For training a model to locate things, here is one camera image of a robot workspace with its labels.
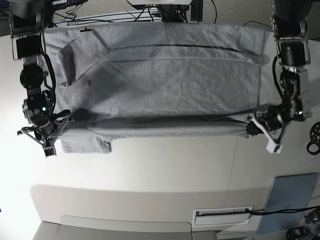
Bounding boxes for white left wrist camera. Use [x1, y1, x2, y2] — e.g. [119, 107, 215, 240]
[265, 140, 283, 154]

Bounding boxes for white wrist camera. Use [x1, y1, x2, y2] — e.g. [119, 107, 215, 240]
[43, 147, 57, 158]
[265, 140, 283, 154]

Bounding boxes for blue-grey pad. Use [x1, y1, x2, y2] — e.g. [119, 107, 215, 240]
[256, 172, 318, 235]

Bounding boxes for black cable at table edge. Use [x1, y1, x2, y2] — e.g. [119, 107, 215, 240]
[246, 206, 320, 216]

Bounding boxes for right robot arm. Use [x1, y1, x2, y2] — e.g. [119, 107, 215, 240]
[9, 0, 73, 157]

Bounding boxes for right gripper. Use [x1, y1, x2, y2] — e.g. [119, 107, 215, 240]
[17, 109, 74, 150]

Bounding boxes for white cable grommet slot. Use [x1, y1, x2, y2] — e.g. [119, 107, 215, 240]
[191, 206, 253, 228]

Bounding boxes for grey T-shirt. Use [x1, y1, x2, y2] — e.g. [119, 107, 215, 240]
[45, 22, 268, 154]

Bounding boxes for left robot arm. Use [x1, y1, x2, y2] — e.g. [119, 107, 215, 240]
[246, 0, 314, 136]

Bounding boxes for black yellow patterned object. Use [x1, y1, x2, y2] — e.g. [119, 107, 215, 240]
[309, 122, 320, 146]

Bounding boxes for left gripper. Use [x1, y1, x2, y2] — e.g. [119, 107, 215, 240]
[246, 104, 291, 143]

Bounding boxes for black ring object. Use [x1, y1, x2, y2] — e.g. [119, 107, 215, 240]
[306, 140, 320, 156]

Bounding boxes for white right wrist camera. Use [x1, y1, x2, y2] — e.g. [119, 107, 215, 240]
[43, 147, 57, 158]

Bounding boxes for black frame post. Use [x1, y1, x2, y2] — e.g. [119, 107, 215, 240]
[190, 0, 203, 23]

